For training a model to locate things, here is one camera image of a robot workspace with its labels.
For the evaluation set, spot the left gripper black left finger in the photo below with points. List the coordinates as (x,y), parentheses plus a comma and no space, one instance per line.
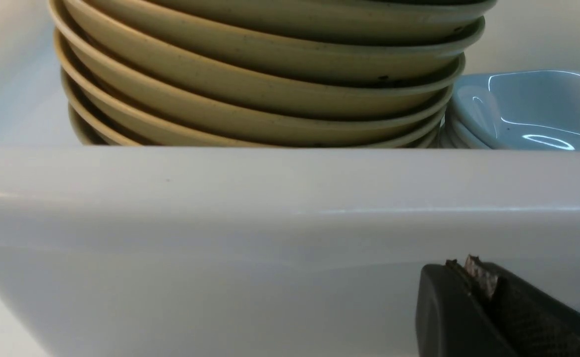
(450,321)

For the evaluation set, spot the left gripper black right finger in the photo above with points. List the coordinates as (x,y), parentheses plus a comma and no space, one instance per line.
(534,323)

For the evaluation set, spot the top stacked yellow bowl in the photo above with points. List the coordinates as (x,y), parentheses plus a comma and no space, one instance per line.
(362,22)

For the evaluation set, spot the stack of white sauce dishes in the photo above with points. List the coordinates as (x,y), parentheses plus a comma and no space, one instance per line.
(536,110)

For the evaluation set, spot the large white plastic bin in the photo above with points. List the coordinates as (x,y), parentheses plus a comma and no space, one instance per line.
(209,252)

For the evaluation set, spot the stack of yellow bowls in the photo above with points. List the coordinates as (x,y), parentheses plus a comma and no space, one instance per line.
(172,78)

